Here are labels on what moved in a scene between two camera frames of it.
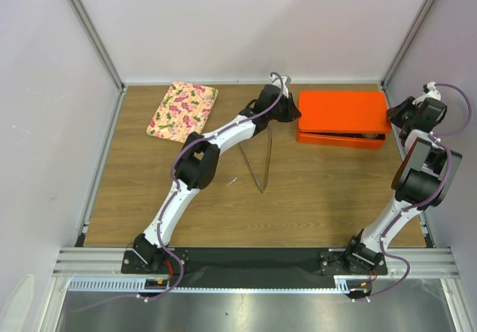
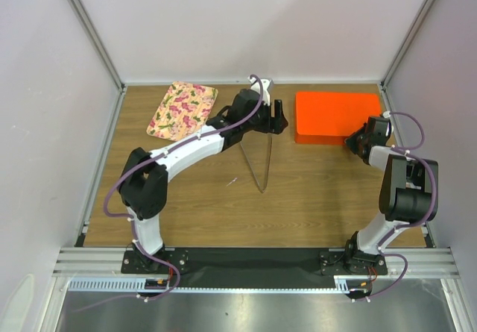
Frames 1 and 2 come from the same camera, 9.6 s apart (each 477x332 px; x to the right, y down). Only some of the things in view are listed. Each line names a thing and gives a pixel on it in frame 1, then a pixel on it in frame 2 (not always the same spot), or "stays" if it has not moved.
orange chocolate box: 349,141 stays
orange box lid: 361,112 stays
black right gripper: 393,113 -> 350,140
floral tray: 185,108 stays
